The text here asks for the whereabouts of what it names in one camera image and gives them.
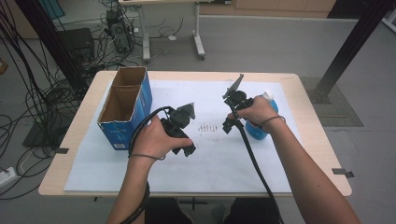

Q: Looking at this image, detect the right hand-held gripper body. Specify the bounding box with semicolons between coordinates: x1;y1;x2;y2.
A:
222;74;255;112

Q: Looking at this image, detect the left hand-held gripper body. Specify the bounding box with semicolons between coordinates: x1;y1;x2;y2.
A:
160;102;196;140

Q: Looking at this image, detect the blue bottle with white cap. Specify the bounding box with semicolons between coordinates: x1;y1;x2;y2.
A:
245;90;280;141

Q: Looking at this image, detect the blue cardboard box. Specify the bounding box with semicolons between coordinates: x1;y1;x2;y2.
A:
96;65;153;151

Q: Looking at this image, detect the person's right hand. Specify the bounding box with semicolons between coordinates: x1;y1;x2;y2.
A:
227;95;284;133

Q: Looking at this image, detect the person's left hand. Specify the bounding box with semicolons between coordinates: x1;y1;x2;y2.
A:
131;115;194;161

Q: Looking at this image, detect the white paper sheet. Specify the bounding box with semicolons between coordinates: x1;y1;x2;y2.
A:
64;79;302;194

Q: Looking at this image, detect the person's left leg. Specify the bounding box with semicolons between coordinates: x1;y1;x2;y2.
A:
144;197;194;224

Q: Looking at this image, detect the person's leg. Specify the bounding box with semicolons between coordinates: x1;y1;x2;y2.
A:
223;198;282;224
144;197;194;224

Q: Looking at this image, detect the person's right leg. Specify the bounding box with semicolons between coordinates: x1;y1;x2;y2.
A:
223;198;282;224

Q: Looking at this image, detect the dark floor grate mat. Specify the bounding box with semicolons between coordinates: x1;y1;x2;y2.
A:
299;77;364;128

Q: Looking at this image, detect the black computer tower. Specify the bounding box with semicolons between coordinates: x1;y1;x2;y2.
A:
105;8;135;54

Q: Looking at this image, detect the black box on floor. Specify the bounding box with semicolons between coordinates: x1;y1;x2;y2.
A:
57;27;96;63

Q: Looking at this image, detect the white power strip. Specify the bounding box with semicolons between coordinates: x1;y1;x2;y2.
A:
0;166;17;189

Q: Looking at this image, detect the left grey wrist strap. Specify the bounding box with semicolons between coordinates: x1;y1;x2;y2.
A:
128;152;166;161

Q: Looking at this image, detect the grey wrist strap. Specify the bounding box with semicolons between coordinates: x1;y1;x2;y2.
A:
128;152;166;161
260;115;287;127

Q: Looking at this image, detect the right grey wrist strap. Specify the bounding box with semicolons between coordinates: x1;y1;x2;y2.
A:
260;115;287;127

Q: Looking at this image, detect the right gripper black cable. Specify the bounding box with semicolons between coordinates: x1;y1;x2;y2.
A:
228;102;285;224

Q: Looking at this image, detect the white desk frame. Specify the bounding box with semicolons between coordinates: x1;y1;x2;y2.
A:
119;0;207;63

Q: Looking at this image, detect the tangle of floor cables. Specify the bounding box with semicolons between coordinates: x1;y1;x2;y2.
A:
92;0;188;71

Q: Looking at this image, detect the black metal post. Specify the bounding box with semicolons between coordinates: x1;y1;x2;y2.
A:
13;0;91;96
311;0;396;105

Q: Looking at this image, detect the black floor base plate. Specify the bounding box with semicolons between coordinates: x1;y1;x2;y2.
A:
22;120;73;149

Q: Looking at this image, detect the hanging black cable bundle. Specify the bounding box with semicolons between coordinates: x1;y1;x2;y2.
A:
0;0;104;201

